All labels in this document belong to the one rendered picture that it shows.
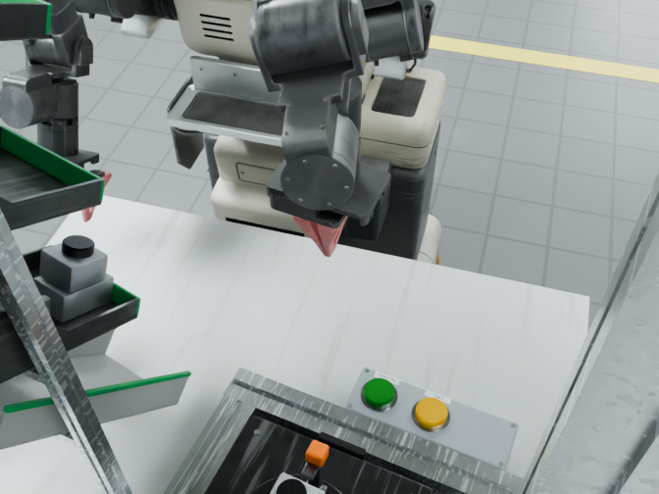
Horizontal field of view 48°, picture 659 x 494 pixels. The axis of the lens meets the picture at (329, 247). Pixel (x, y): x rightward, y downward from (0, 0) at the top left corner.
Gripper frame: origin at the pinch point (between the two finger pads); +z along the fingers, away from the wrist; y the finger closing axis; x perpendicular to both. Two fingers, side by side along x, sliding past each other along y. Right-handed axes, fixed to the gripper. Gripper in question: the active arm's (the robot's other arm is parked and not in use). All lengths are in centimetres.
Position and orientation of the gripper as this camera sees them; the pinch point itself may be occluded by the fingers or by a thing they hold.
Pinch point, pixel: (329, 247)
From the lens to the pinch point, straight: 75.0
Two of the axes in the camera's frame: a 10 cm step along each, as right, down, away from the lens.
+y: 9.1, 3.0, -2.9
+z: 0.1, 6.9, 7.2
